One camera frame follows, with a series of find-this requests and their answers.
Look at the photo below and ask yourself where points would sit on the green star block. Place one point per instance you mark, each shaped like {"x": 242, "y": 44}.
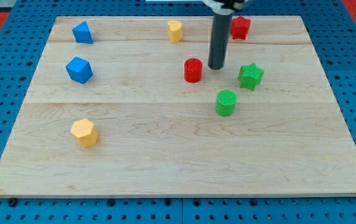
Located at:
{"x": 250, "y": 76}

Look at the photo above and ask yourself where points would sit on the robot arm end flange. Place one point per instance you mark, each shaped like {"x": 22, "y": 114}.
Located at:
{"x": 227, "y": 7}

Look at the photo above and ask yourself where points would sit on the red star block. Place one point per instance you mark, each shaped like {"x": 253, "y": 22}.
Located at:
{"x": 240, "y": 27}

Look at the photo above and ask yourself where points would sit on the red cylinder block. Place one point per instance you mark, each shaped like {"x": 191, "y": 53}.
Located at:
{"x": 193, "y": 70}

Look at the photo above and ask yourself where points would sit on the green cylinder block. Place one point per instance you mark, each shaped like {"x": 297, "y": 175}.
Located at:
{"x": 225, "y": 103}

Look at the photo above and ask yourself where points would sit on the wooden board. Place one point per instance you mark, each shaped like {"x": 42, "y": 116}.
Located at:
{"x": 159, "y": 136}

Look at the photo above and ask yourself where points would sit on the yellow hexagon block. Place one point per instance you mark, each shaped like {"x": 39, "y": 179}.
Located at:
{"x": 84, "y": 132}

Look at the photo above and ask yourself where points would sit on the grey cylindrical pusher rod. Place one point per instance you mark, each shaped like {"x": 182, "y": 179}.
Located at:
{"x": 219, "y": 40}

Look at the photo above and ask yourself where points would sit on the blue cube block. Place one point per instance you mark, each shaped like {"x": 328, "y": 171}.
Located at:
{"x": 79, "y": 70}

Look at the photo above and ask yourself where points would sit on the blue triangle block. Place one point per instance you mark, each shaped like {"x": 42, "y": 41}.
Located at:
{"x": 82, "y": 33}

